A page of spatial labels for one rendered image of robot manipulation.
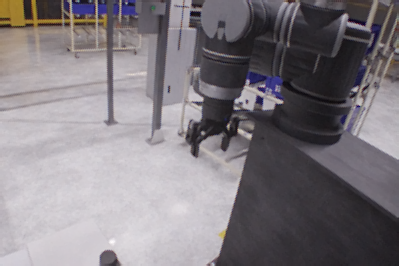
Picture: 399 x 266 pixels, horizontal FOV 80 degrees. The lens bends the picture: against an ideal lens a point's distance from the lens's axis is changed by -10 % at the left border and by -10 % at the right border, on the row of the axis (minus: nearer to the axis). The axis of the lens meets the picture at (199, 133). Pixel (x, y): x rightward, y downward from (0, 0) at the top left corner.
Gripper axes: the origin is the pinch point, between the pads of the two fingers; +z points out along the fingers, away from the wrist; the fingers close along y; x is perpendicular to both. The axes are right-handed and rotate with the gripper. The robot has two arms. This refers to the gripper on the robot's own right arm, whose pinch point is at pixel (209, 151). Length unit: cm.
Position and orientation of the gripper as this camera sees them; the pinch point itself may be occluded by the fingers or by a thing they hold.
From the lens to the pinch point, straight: 69.1
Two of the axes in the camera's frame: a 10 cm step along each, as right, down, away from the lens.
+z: -1.3, 8.7, 4.8
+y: 8.5, -1.5, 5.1
